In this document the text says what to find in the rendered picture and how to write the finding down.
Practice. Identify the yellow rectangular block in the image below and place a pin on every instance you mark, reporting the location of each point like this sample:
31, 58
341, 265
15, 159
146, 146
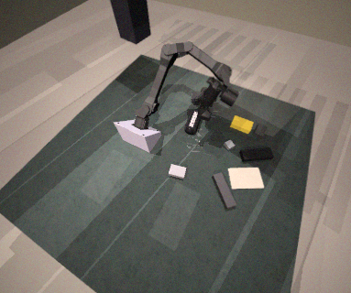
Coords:
242, 124

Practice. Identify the cream flat sheet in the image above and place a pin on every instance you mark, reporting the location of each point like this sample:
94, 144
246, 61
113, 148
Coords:
245, 178

